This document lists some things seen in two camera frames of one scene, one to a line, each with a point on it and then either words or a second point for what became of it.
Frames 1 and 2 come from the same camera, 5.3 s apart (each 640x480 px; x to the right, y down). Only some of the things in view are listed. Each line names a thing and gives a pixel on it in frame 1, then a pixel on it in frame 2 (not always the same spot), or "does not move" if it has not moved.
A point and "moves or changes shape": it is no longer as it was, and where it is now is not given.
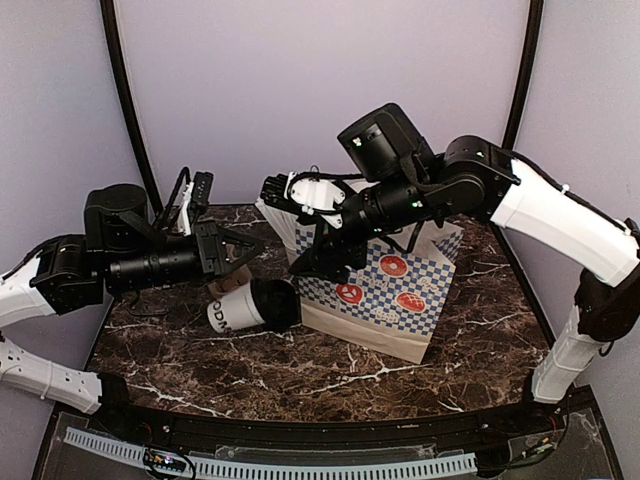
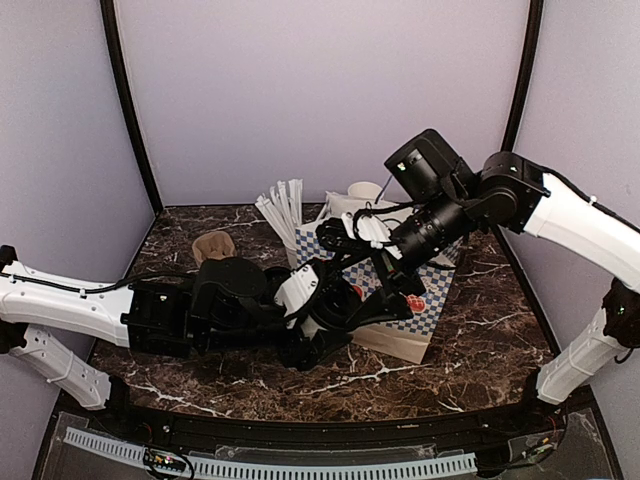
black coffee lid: [277, 302] moves or changes shape
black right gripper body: [328, 242] -> [390, 276]
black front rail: [433, 429] does not move
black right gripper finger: [315, 261] -> [381, 307]
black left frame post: [121, 65] does not move
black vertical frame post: [533, 38] does not move
